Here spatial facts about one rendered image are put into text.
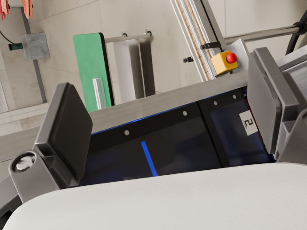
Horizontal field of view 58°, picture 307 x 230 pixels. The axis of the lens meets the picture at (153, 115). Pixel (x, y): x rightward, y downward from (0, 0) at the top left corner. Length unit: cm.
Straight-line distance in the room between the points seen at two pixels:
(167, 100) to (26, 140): 43
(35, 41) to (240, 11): 596
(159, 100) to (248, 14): 155
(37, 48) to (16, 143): 690
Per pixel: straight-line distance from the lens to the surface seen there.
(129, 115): 82
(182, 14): 140
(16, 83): 920
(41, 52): 761
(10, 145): 74
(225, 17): 245
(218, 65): 111
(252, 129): 110
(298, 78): 111
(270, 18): 221
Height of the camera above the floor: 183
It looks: 31 degrees down
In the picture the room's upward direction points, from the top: 107 degrees counter-clockwise
